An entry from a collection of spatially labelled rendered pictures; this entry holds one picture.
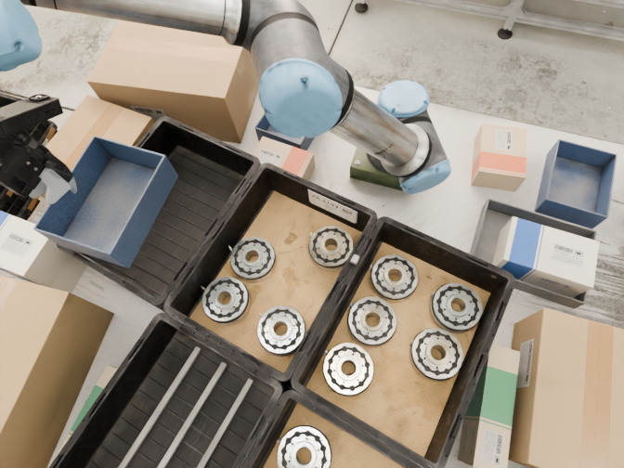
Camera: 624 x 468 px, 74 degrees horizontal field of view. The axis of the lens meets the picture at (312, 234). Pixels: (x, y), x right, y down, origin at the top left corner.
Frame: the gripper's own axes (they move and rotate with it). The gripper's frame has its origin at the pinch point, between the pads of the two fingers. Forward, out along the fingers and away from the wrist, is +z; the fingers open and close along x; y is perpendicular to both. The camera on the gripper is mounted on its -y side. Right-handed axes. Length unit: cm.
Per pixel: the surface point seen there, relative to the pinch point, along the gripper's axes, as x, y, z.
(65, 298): -6.5, 17.7, 21.4
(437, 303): 68, -9, 31
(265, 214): 23.5, -17.4, 30.6
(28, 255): -22.4, 12.0, 22.3
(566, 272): 94, -28, 39
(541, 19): 88, -197, 104
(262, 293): 30.7, 1.2, 31.1
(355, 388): 57, 13, 30
